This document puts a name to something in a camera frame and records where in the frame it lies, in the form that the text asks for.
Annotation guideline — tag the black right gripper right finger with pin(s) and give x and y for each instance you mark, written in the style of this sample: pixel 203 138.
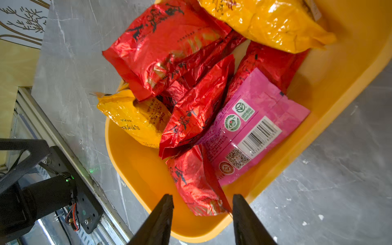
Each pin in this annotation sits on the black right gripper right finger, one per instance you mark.
pixel 248 229

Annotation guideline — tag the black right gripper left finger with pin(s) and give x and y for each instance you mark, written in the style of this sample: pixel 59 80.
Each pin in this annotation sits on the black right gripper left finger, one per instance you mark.
pixel 157 227

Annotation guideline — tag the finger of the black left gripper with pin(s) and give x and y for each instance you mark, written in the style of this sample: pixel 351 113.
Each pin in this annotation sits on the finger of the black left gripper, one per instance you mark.
pixel 38 149

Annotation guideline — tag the red tea bag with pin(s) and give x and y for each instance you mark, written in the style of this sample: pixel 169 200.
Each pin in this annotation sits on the red tea bag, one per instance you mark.
pixel 197 183
pixel 278 66
pixel 194 113
pixel 165 42

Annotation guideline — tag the yellow tea bag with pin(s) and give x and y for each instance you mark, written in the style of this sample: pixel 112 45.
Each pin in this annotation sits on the yellow tea bag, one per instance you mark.
pixel 144 121
pixel 290 26

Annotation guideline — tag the red tea bag top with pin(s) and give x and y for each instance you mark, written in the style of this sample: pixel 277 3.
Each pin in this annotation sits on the red tea bag top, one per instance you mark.
pixel 165 42

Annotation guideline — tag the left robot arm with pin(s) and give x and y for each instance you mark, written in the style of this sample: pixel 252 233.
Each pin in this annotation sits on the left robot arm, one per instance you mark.
pixel 22 207

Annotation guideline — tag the pink tea bag with barcode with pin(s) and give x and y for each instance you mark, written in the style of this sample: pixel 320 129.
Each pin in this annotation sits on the pink tea bag with barcode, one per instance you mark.
pixel 257 118

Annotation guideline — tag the yellow plastic storage box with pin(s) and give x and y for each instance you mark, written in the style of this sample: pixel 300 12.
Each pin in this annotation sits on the yellow plastic storage box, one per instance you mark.
pixel 327 82

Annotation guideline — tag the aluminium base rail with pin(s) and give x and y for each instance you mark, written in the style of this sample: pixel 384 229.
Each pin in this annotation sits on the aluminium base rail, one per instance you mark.
pixel 60 227

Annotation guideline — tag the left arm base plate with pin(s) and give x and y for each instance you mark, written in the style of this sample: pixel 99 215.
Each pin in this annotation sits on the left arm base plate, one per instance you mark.
pixel 88 210

